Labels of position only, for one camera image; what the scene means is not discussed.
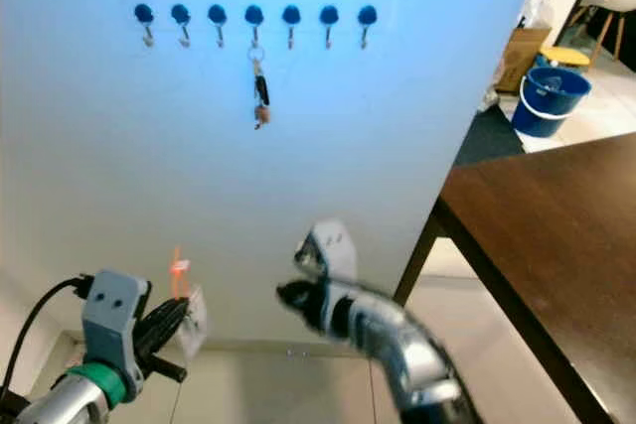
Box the cardboard box with plastic bag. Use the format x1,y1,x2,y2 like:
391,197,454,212
495,0,555,95

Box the blue knob wall hook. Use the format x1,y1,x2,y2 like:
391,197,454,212
357,4,380,50
280,3,303,49
133,3,156,48
318,4,341,50
243,3,266,48
207,3,230,48
170,3,193,48

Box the dark brown wooden table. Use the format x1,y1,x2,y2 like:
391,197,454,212
393,131,636,424

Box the dark floor rug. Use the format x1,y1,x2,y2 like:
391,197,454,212
452,104,523,167

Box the keys with black brown fob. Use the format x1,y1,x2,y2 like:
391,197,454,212
248,45,272,130

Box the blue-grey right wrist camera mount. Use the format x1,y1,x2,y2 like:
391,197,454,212
292,219,359,284

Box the blue plastic bucket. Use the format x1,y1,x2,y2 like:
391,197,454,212
512,67,592,139

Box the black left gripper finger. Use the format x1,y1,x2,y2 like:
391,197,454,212
141,323,182,357
144,295,190,332

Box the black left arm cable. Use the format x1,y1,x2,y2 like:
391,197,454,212
0,275,98,420

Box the key bundle with white tag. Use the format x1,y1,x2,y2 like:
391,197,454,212
169,245,210,360

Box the yellow round stool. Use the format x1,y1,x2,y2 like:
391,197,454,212
540,45,592,70

